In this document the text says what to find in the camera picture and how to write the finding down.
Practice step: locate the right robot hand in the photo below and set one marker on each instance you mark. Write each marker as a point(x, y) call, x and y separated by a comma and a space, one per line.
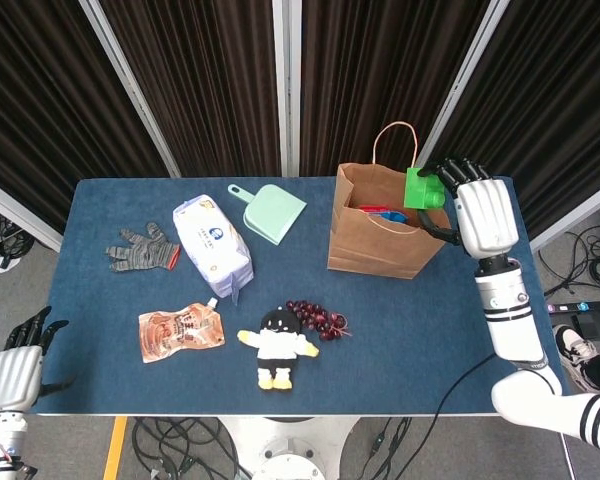
point(485, 215)

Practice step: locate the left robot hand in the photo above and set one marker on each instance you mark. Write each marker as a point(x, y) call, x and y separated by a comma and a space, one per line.
point(12, 375)

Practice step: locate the green toy brick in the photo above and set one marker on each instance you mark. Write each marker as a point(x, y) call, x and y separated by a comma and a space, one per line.
point(420, 190)

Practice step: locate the blue red snack packet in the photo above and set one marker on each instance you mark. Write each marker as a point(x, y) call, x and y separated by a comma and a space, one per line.
point(387, 215)

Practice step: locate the purple grape bunch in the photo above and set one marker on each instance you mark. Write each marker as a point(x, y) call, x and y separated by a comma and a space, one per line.
point(312, 317)

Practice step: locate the black white penguin plush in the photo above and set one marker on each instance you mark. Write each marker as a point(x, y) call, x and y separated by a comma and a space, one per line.
point(277, 345)

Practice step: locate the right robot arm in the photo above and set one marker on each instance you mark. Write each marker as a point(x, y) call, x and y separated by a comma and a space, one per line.
point(512, 325)

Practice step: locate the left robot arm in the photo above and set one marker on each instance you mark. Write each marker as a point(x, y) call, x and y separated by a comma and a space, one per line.
point(0, 440)

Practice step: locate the brown paper bag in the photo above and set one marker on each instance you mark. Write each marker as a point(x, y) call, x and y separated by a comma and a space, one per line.
point(380, 250)

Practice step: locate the blue felt table mat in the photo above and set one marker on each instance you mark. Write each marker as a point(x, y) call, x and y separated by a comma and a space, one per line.
point(130, 390)

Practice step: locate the dark pleated partition panel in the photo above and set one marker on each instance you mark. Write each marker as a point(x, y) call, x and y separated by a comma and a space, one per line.
point(30, 100)
point(370, 60)
point(555, 100)
point(205, 75)

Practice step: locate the black foot pedal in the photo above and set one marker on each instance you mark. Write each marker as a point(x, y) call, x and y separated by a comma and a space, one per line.
point(590, 325)

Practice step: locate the white black sneaker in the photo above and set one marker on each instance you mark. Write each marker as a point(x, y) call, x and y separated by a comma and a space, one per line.
point(572, 350)

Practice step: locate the orange spout drink pouch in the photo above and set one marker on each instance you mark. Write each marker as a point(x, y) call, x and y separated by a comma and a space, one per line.
point(180, 332)

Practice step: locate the grey striped work glove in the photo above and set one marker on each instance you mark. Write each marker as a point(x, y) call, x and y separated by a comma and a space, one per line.
point(140, 252)

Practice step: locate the mint green dustpan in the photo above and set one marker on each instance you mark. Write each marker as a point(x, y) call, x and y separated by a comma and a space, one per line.
point(272, 212)

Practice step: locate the white lavender tissue pack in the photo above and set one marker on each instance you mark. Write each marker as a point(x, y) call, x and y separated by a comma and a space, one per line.
point(212, 245)

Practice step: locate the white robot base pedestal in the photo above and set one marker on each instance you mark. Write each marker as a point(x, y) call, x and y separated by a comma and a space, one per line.
point(290, 445)

